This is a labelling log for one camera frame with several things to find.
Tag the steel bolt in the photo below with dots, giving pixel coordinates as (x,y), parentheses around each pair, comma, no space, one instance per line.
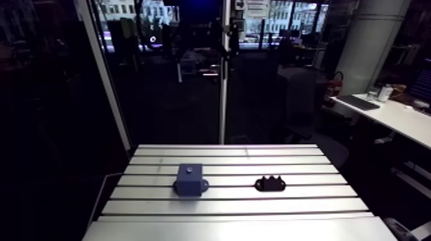
(189,170)

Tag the dark blue-grey block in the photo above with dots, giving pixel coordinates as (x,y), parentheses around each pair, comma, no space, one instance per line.
(189,183)

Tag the black oval holder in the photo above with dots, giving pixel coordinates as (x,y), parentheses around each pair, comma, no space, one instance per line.
(270,184)

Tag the dark office chair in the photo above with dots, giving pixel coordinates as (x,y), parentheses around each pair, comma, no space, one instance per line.
(299,101)

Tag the black keyboard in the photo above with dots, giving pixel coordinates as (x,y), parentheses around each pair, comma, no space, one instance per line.
(359,102)

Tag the pale round pillar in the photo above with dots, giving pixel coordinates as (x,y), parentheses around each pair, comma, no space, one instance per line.
(367,43)

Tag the white cup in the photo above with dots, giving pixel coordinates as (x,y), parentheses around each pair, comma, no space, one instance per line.
(384,93)

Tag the white desk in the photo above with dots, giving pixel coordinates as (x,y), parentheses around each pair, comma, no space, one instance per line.
(400,119)

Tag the upright metal post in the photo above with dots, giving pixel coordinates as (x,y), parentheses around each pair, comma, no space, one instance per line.
(223,84)

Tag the slanted pale metal post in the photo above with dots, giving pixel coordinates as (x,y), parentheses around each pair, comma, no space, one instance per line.
(104,77)

